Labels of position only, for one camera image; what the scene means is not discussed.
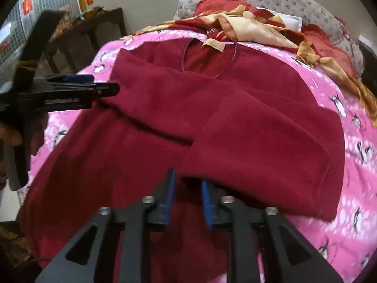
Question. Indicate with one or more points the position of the dark red shirt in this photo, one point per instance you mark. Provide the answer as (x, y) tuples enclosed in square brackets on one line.
[(176, 109)]

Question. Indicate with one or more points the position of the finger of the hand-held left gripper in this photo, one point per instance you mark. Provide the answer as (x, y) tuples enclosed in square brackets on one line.
[(78, 79), (103, 90)]

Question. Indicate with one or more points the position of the clutter on wooden table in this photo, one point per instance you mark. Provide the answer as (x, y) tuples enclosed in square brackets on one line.
[(88, 14)]

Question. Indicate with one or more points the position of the person's left hand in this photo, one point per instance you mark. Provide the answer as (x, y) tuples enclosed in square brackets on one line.
[(10, 135)]

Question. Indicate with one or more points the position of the pink penguin print blanket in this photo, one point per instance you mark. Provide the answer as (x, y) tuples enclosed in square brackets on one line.
[(347, 212)]

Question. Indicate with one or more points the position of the red and gold quilt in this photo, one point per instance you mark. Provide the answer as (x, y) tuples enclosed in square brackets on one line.
[(256, 25)]

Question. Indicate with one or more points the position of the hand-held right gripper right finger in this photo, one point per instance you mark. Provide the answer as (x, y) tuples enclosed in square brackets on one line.
[(206, 206)]

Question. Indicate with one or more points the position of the red cushion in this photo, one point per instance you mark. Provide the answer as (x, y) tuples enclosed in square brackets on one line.
[(212, 4), (327, 44)]

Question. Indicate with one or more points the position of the dark wooden table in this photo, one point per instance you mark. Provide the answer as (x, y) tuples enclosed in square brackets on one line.
[(88, 35)]

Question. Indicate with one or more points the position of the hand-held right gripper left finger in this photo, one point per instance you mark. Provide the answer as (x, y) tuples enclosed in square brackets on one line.
[(171, 200)]

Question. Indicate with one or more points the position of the patterned cloth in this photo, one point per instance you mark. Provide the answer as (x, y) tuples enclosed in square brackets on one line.
[(11, 241)]

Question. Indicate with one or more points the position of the dark wooden cabinet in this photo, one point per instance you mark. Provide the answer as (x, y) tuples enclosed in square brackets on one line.
[(368, 62)]

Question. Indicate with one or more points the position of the white pillow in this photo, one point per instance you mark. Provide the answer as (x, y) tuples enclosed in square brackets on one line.
[(292, 20)]

